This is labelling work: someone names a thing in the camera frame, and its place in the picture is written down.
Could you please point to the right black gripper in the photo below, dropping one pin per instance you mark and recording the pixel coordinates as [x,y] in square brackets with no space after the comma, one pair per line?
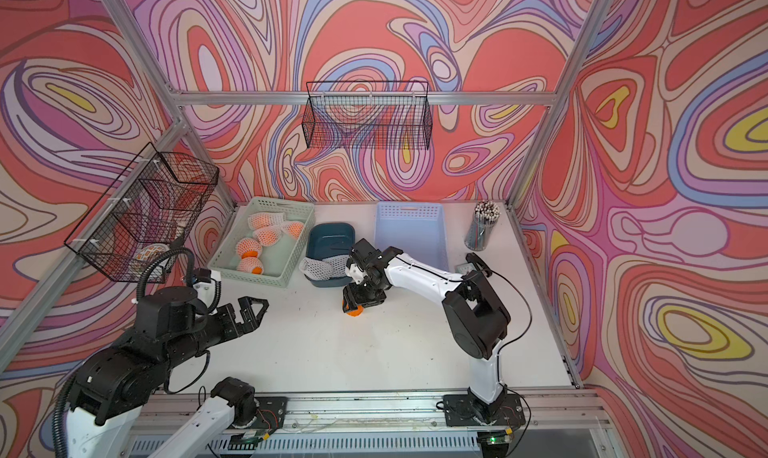
[353,297]

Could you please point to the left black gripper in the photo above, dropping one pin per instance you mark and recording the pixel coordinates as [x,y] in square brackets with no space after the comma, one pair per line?
[251,320]

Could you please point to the white foam net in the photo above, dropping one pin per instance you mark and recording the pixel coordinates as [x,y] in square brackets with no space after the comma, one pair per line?
[316,270]
[338,265]

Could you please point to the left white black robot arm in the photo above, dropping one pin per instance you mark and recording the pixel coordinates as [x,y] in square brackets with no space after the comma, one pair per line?
[111,382]

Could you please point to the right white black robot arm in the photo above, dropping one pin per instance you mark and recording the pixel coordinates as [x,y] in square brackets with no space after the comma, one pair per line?
[477,318]

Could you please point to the dark teal plastic tub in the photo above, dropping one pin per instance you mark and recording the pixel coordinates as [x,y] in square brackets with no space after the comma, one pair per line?
[327,240]

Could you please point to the light blue plastic basket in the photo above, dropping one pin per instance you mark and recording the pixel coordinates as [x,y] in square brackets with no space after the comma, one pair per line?
[417,228]

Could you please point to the green plastic basket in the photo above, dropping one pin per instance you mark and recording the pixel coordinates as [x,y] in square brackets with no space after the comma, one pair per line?
[279,260]

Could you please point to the cup of pencils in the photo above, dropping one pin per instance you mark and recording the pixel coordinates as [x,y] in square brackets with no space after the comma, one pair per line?
[485,215]

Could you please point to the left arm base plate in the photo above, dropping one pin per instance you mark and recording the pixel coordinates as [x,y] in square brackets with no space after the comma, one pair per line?
[265,413]

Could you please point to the item in left wire basket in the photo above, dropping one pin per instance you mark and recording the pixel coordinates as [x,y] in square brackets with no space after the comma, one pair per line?
[146,255]

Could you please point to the black wire basket left wall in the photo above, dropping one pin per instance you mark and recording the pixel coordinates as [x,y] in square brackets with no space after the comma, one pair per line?
[157,198]

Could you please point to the black wire basket wall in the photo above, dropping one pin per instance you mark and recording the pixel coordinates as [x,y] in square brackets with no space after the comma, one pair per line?
[157,198]
[368,114]

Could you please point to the black wire basket back wall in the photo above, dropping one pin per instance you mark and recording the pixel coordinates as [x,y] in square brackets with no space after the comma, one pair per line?
[368,114]

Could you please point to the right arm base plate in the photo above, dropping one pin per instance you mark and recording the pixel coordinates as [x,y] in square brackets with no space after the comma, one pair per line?
[465,410]

